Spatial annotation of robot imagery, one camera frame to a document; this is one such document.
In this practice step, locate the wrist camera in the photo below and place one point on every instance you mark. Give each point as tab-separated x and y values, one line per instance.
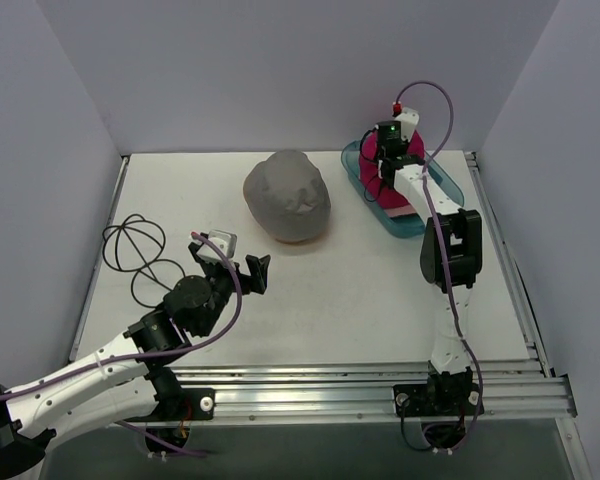
407	118
213	246

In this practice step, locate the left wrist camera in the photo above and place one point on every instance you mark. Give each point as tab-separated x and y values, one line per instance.
213	246

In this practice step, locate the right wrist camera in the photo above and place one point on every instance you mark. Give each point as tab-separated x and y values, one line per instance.
407	118

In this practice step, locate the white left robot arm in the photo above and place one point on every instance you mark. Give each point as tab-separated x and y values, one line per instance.
129	377

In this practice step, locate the black wire hat stand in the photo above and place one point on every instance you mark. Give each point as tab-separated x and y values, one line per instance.
136	246

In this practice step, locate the teal plastic basket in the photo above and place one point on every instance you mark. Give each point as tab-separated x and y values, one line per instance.
402	222

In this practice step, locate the aluminium mounting rail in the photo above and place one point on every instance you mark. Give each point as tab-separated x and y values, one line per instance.
340	423

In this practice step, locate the light pink baseball cap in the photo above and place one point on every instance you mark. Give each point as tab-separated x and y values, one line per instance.
406	210

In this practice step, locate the grey bucket hat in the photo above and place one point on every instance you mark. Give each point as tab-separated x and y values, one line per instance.
287	196

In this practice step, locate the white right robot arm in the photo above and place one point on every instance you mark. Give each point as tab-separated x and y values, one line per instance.
451	252

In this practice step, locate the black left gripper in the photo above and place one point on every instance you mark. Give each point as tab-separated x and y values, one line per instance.
250	278

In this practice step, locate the magenta baseball cap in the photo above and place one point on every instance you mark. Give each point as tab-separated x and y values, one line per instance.
373	178

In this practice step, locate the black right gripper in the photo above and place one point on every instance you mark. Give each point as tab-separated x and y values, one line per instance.
389	133

